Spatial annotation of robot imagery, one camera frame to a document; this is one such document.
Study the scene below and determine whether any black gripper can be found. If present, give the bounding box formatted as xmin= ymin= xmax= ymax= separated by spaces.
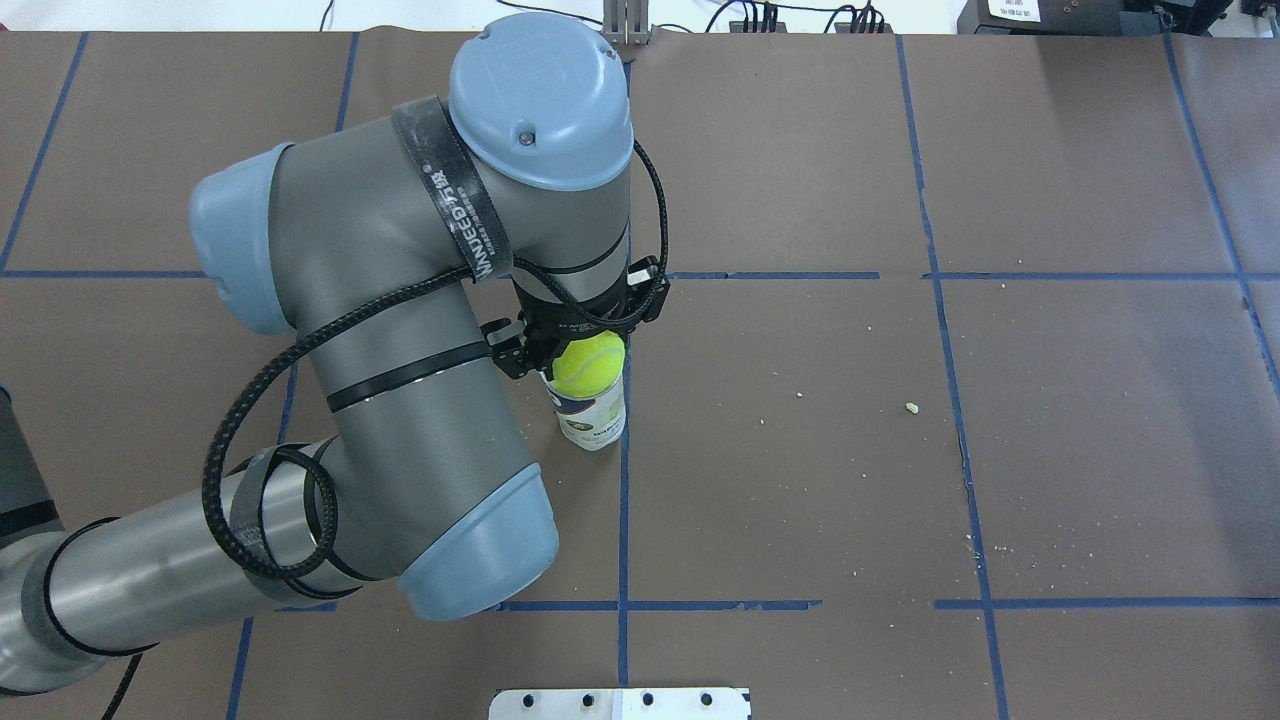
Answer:
xmin=480 ymin=256 xmax=634 ymax=380

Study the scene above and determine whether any yellow Wilson tennis ball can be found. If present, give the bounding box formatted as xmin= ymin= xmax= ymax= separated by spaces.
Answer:
xmin=547 ymin=331 xmax=626 ymax=398

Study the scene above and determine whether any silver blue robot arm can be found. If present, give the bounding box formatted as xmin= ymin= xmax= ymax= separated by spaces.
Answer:
xmin=3 ymin=12 xmax=669 ymax=697

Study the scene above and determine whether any clear Wilson ball can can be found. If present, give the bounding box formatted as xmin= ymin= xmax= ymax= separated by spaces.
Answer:
xmin=541 ymin=372 xmax=627 ymax=452

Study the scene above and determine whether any black desktop computer box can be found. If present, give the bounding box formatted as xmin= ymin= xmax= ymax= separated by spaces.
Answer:
xmin=956 ymin=1 xmax=1164 ymax=37

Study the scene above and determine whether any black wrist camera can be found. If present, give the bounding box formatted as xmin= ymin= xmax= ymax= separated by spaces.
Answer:
xmin=623 ymin=256 xmax=671 ymax=325

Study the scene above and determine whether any aluminium frame post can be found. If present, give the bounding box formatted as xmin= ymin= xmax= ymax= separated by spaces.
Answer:
xmin=600 ymin=0 xmax=652 ymax=46

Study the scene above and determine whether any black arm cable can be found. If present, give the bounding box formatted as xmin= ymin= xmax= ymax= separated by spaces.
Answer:
xmin=100 ymin=140 xmax=669 ymax=720

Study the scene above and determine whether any white camera post base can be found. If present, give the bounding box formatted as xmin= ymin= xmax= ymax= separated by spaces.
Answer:
xmin=486 ymin=687 xmax=753 ymax=719

